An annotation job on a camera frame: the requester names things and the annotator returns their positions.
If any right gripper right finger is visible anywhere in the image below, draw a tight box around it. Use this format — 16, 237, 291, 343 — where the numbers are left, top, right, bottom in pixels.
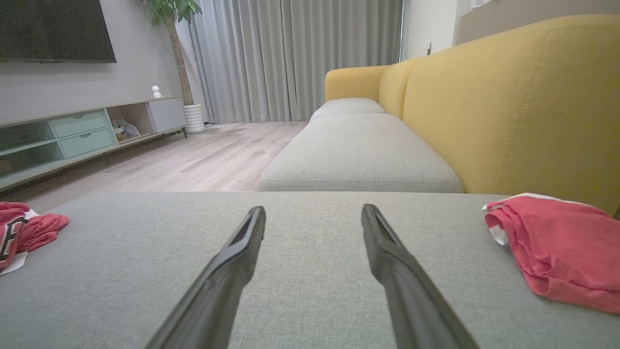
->
361, 204, 480, 349

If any grey pleated curtain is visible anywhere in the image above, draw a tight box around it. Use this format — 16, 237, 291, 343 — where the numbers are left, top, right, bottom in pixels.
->
186, 0, 403, 124

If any grey sofa seat cushion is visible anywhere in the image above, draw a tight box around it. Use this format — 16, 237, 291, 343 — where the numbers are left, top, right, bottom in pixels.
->
309, 98, 387, 122
257, 113, 465, 193

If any white ribbed plant pot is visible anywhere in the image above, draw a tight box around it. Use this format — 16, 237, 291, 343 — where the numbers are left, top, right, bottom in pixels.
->
183, 103, 206, 134

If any green indoor tree plant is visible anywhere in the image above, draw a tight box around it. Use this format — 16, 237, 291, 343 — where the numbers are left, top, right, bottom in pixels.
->
143, 0, 203, 106

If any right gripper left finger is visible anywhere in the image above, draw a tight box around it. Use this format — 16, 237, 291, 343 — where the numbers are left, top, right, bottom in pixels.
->
145, 206, 267, 349

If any red shirt with white sleeves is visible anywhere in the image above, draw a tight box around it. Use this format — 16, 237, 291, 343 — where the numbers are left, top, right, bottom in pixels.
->
0, 201, 69, 276

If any mint green cabinet drawer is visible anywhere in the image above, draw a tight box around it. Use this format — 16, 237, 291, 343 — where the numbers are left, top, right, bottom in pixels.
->
57, 128, 118, 159
50, 111, 108, 139

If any long low tv cabinet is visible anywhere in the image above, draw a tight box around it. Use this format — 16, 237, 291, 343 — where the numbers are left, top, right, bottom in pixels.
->
0, 95, 188, 192

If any plain red crumpled garment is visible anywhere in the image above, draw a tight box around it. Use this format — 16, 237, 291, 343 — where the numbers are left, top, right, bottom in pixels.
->
482, 192, 620, 316

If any black wall television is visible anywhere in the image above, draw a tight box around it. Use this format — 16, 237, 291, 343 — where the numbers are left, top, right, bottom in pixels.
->
0, 0, 117, 63

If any grey plush toy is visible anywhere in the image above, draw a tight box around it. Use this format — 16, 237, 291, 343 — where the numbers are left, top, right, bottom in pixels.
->
111, 119, 141, 142

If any yellow sofa backrest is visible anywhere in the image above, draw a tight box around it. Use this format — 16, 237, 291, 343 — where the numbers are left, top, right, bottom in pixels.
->
325, 14, 620, 216

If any grey cabinet door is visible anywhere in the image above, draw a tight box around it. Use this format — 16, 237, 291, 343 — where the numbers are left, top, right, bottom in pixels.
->
147, 98, 187, 133

